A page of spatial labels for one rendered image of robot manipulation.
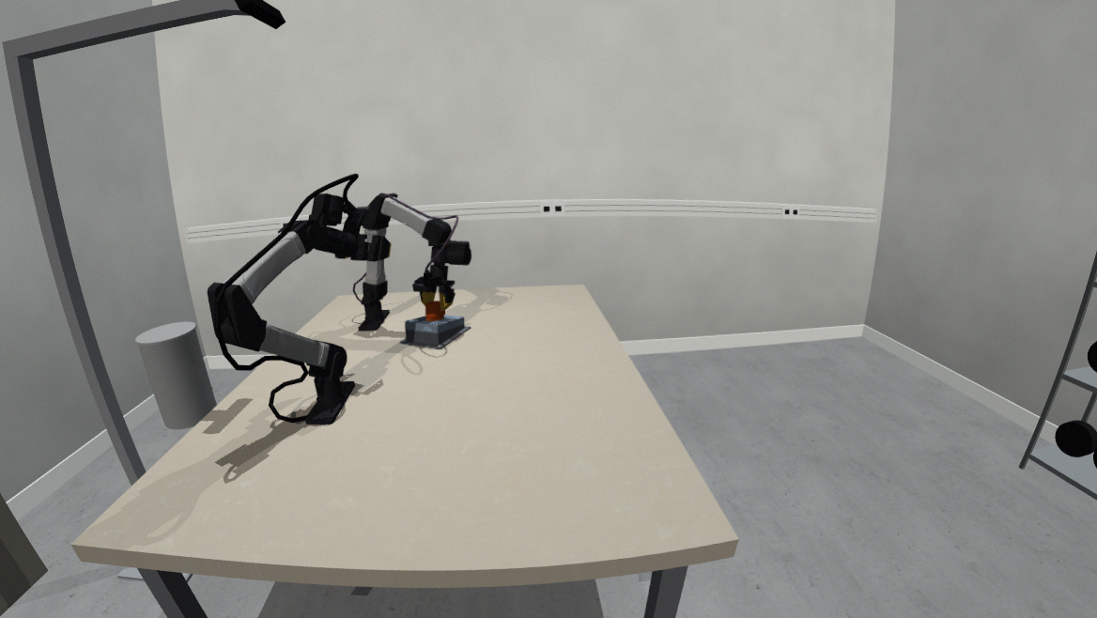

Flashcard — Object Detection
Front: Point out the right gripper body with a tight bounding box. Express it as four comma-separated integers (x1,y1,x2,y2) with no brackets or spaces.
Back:
333,231,391,261

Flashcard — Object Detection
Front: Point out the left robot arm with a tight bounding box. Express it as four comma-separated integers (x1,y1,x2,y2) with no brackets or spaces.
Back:
359,193,471,332

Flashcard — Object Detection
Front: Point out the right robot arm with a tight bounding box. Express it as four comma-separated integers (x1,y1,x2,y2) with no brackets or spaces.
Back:
220,193,374,425

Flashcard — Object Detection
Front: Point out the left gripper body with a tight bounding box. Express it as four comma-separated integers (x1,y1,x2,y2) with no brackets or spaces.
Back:
426,265,456,303

